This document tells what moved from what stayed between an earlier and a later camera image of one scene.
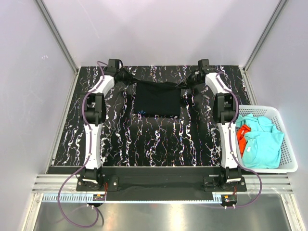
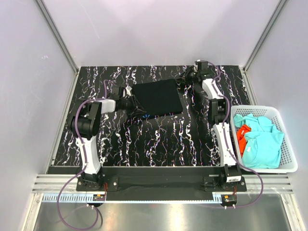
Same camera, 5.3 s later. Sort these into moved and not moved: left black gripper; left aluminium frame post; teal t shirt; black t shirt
Moved: left black gripper
Not moved: left aluminium frame post; black t shirt; teal t shirt
